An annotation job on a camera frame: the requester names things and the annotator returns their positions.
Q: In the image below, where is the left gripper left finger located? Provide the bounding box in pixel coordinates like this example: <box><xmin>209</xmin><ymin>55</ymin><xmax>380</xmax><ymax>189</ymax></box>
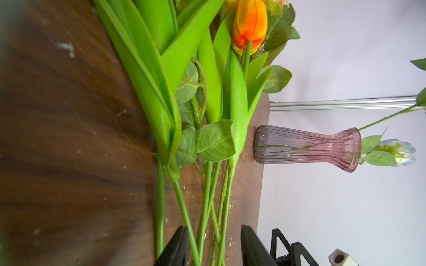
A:
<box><xmin>154</xmin><ymin>226</ymin><xmax>190</xmax><ymax>266</ymax></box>

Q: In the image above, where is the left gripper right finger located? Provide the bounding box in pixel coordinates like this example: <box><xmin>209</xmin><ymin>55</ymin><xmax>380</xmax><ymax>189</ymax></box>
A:
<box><xmin>241</xmin><ymin>225</ymin><xmax>277</xmax><ymax>266</ymax></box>

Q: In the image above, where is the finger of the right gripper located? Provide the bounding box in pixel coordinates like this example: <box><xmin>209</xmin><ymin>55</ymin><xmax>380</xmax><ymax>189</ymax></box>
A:
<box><xmin>270</xmin><ymin>228</ymin><xmax>319</xmax><ymax>266</ymax></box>

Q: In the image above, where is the dark pink glass vase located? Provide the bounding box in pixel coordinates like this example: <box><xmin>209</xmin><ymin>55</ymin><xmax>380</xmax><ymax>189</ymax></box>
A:
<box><xmin>254</xmin><ymin>125</ymin><xmax>362</xmax><ymax>173</ymax></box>

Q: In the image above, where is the pink tulip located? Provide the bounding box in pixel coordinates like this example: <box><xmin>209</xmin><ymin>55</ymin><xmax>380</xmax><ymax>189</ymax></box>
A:
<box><xmin>95</xmin><ymin>1</ymin><xmax>223</xmax><ymax>265</ymax></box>

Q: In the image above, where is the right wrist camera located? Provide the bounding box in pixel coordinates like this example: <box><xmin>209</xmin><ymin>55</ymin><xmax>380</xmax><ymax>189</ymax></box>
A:
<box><xmin>328</xmin><ymin>249</ymin><xmax>359</xmax><ymax>266</ymax></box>

